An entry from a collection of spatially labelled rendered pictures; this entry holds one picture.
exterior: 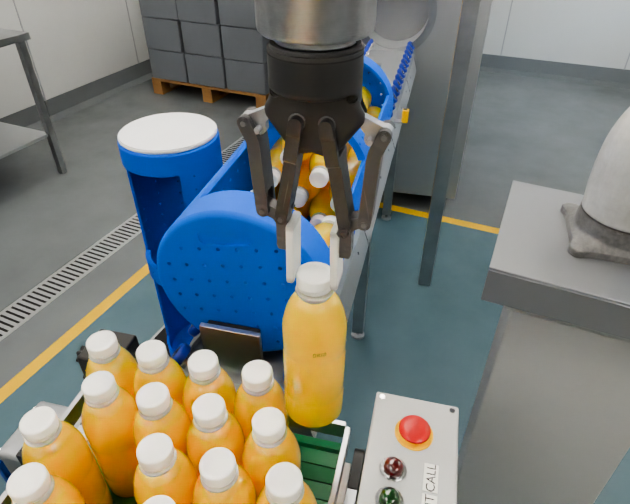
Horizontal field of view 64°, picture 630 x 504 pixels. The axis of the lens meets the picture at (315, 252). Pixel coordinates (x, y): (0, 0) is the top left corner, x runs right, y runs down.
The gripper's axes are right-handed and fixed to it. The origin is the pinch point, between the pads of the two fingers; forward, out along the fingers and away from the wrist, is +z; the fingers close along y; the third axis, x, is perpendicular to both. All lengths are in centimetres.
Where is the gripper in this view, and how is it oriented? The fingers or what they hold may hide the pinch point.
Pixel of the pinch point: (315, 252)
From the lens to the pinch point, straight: 50.3
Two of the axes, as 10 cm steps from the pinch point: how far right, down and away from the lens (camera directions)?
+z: 0.0, 8.0, 6.0
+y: -9.7, -1.5, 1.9
